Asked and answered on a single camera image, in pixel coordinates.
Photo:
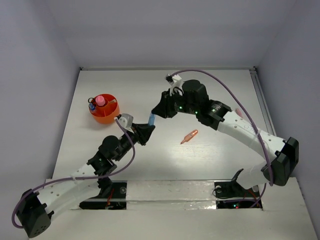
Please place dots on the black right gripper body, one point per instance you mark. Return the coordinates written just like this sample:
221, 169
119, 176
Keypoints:
181, 105

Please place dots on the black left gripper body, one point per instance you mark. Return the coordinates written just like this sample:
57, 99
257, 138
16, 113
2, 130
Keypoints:
126, 145

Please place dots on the blue highlighter pen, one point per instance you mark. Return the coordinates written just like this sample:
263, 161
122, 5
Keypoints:
151, 120

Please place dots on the orange highlighter pen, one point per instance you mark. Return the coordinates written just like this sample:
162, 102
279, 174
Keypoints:
189, 136

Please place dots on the clear glue bottle blue cap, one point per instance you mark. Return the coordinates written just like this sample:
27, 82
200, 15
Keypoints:
92, 107

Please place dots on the pink cap crayon bottle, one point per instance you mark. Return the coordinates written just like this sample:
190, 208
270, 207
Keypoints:
100, 100

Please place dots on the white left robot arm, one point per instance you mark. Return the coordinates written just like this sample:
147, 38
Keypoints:
38, 207

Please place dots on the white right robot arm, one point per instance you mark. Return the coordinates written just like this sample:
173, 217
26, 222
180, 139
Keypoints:
282, 154

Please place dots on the orange round desk organizer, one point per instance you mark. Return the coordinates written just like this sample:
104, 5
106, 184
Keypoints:
105, 114

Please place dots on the pink highlighter pen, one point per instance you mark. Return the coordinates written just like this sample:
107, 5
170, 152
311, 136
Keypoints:
238, 112

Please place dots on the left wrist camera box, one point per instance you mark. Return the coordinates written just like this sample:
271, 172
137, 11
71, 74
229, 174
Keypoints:
125, 120

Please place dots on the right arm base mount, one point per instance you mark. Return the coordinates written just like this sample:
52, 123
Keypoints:
230, 195

